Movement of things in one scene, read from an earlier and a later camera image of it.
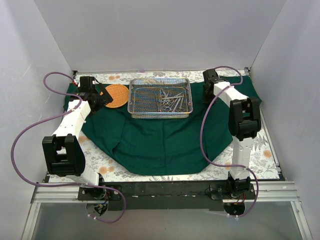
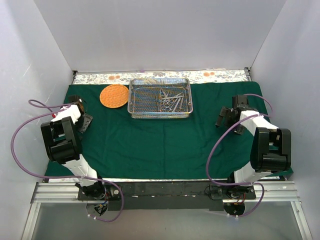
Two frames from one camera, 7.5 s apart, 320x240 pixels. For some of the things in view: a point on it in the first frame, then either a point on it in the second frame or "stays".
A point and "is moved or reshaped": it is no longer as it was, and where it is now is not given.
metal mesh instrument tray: (160, 98) stays
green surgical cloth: (166, 146) is moved or reshaped
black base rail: (167, 195) stays
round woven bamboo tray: (119, 93) stays
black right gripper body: (207, 92) -> (225, 115)
